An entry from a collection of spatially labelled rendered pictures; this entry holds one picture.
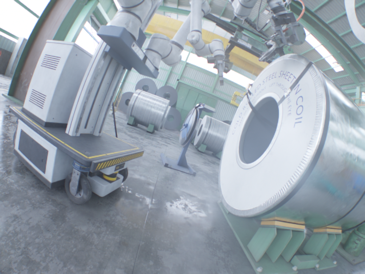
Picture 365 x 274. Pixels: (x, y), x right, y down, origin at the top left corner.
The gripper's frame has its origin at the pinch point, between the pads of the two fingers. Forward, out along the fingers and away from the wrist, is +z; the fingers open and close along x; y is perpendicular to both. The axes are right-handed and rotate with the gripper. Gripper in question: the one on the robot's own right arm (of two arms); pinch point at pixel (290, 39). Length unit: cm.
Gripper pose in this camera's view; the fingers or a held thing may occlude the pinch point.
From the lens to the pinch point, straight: 98.5
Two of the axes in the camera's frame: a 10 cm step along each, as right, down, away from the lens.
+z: 4.2, 8.4, 3.4
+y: -1.7, 4.4, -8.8
